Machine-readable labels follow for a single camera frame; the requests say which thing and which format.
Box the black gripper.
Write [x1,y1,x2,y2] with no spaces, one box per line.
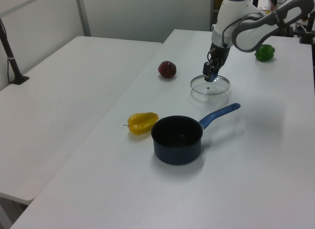
[202,42,232,82]

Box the glass lid with blue knob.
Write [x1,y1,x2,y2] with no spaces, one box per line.
[189,71,231,97]

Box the red toy apple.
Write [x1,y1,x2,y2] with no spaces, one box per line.
[157,60,178,80]

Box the green toy bell pepper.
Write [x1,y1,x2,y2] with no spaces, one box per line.
[254,44,276,63]

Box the yellow toy starfruit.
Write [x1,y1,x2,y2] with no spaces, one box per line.
[123,112,159,136]

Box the black clamp stand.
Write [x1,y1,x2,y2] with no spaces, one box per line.
[298,14,315,45]

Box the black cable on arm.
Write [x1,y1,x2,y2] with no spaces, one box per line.
[221,13,265,48]

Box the dark pot with blue handle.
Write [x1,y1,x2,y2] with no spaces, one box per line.
[150,102,242,166]

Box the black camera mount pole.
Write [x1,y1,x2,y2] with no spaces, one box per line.
[0,16,30,85]

